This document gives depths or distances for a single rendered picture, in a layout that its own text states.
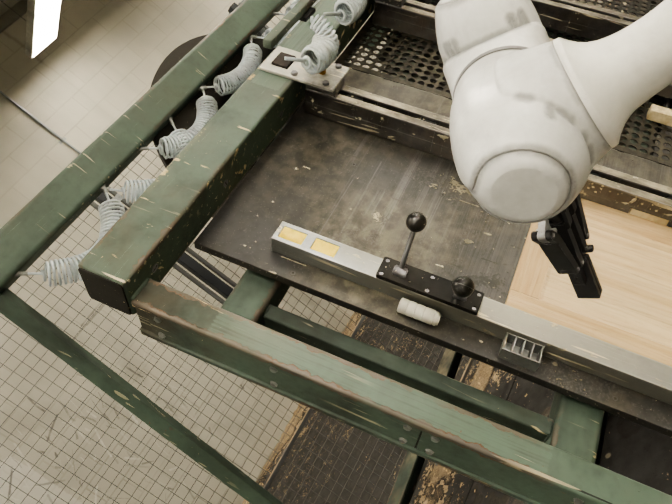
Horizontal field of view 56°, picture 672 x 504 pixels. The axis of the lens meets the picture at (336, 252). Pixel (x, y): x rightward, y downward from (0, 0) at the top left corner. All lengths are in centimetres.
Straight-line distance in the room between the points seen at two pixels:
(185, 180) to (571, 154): 91
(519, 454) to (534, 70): 68
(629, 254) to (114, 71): 574
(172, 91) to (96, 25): 486
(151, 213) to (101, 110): 521
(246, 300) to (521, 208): 82
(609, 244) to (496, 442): 55
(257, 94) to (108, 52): 530
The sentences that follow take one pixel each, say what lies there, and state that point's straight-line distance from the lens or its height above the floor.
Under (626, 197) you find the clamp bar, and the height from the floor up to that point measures 119.
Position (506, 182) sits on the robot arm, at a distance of 50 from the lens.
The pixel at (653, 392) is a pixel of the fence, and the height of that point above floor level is 106.
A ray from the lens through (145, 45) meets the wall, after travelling 686.
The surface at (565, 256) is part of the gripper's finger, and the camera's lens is 81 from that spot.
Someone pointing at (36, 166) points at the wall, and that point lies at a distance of 613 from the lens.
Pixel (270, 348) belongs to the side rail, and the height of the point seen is 163.
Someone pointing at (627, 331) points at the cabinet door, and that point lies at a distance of 131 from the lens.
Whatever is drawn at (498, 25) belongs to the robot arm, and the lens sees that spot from 65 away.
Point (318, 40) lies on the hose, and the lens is 147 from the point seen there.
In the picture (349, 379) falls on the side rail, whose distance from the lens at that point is 107.
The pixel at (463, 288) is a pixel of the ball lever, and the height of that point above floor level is 145.
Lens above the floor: 186
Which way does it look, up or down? 12 degrees down
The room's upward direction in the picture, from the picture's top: 51 degrees counter-clockwise
